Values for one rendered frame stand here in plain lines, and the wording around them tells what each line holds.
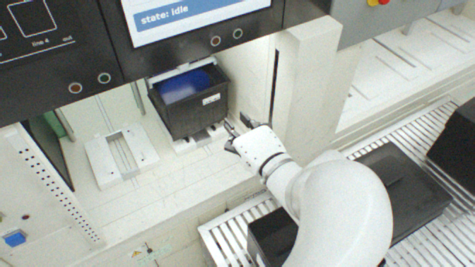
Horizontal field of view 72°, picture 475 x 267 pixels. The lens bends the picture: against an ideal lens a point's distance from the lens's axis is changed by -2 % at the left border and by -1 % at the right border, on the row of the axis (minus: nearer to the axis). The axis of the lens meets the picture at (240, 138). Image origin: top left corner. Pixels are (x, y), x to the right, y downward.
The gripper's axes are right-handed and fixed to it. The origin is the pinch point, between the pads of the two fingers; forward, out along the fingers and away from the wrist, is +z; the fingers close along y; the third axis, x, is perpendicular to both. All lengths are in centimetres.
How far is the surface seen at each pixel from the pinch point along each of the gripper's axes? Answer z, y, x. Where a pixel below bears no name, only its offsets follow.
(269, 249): -19.2, -0.2, -42.0
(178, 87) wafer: 33.1, -2.2, -12.0
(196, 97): 22.2, -0.9, -8.5
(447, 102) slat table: -7, 109, -43
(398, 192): -29, 44, -33
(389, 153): -16, 54, -33
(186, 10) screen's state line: 2.1, -8.8, 32.0
